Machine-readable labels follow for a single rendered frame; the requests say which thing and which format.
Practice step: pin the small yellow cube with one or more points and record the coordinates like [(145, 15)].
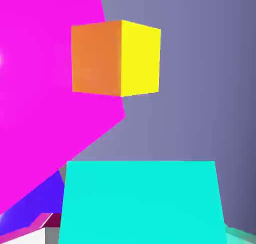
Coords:
[(128, 57)]

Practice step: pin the small cyan cube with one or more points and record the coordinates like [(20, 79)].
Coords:
[(142, 204)]

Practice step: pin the large magenta box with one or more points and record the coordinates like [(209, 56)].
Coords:
[(40, 87)]

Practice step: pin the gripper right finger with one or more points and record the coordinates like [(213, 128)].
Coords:
[(240, 238)]

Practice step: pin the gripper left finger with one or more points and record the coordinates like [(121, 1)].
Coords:
[(51, 234)]

